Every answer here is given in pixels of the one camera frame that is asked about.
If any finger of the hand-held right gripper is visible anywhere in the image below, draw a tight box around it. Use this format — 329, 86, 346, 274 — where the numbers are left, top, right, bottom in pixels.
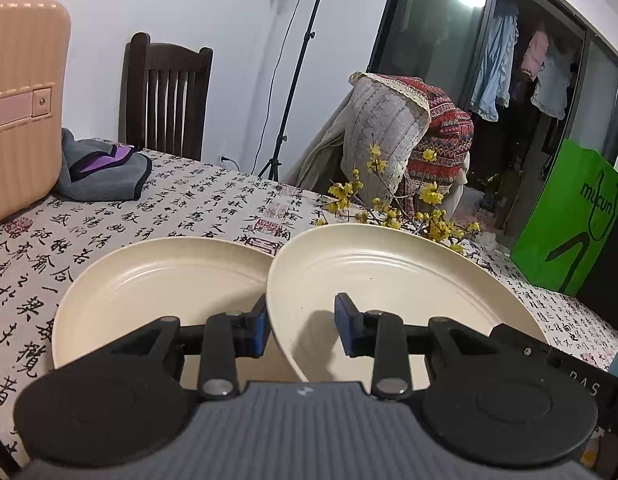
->
490, 324, 552, 361

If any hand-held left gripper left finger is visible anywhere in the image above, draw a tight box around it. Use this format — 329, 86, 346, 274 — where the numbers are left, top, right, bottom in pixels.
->
116, 294, 268, 402

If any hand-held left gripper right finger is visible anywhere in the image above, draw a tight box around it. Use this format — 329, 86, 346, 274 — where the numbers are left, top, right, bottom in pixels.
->
335, 292, 497, 402

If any cream plate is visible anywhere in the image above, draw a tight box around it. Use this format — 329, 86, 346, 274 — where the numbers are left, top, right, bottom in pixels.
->
52, 237, 302, 392
266, 223, 548, 386

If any black paper bag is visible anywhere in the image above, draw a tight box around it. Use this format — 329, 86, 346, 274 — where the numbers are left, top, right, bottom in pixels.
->
575, 162, 618, 338

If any green paper bag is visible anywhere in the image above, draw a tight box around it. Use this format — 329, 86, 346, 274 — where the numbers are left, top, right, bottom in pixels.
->
510, 138, 618, 297

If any yellow flower branch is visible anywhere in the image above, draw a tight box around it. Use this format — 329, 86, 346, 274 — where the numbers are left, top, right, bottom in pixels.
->
314, 142, 482, 256

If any calligraphy print tablecloth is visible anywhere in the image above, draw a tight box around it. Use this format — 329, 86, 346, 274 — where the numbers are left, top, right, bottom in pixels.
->
0, 137, 618, 471

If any beige cloth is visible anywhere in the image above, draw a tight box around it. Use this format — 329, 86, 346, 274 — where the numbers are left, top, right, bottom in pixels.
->
294, 95, 354, 191

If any grey purple cloth pouch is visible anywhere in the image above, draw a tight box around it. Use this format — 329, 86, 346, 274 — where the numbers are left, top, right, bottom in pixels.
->
56, 128, 154, 202

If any white hanging garment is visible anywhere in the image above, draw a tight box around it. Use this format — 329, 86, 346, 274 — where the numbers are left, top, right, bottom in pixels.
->
531, 42, 577, 120

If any dark wooden chair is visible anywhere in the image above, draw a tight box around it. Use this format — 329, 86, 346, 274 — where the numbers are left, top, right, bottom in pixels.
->
125, 32, 214, 161

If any light blue hanging shirt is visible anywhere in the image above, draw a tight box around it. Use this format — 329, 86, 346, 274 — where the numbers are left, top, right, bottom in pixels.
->
470, 2, 520, 122

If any pink hanging garment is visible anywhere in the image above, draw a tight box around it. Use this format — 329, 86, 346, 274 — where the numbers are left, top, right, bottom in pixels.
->
520, 30, 550, 81

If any black light stand with lamp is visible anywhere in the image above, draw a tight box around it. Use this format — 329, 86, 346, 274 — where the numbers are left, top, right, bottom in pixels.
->
258, 0, 340, 182

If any black framed glass door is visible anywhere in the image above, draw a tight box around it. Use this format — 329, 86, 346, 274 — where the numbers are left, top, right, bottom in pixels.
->
367, 0, 618, 256

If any pink ribbed suitcase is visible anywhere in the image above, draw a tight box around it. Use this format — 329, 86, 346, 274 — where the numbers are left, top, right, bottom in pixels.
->
0, 0, 72, 228

